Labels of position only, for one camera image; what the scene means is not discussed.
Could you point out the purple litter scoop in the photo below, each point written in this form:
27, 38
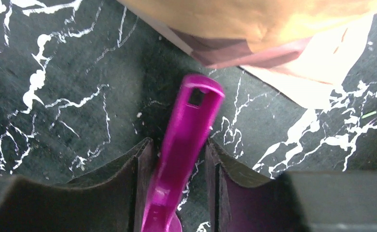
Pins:
194, 112

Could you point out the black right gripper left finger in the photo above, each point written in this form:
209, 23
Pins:
110, 198

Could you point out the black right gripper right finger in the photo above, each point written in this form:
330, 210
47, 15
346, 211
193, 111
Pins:
243, 200

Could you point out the cat litter bag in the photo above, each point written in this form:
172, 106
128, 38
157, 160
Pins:
303, 48

